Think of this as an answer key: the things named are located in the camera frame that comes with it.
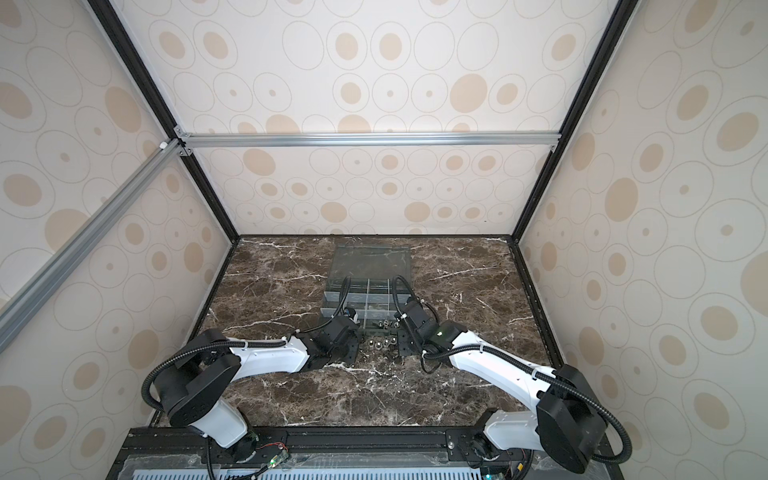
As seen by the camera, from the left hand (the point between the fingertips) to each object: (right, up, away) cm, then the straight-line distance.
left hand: (364, 342), depth 90 cm
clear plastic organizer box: (+1, +13, +9) cm, 16 cm away
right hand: (+12, +3, -6) cm, 14 cm away
